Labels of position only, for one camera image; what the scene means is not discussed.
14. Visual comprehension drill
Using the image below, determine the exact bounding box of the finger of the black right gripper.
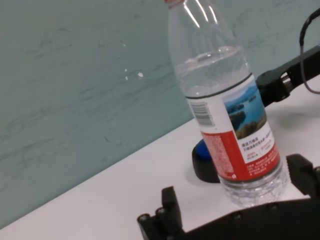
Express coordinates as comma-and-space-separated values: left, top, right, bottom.
256, 63, 292, 107

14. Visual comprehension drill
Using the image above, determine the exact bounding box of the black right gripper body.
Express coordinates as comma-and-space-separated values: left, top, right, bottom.
281, 44, 320, 88

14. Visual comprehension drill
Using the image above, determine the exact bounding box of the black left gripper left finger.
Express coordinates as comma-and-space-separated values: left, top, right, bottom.
136, 186, 187, 240

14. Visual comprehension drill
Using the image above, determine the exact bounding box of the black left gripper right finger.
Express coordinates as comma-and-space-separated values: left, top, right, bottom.
286, 154, 320, 198

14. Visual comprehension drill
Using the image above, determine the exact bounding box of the clear water bottle red cap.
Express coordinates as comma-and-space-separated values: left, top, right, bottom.
163, 0, 288, 208

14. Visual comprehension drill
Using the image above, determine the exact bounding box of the blue push button black base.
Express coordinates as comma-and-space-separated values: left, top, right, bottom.
191, 138, 222, 185

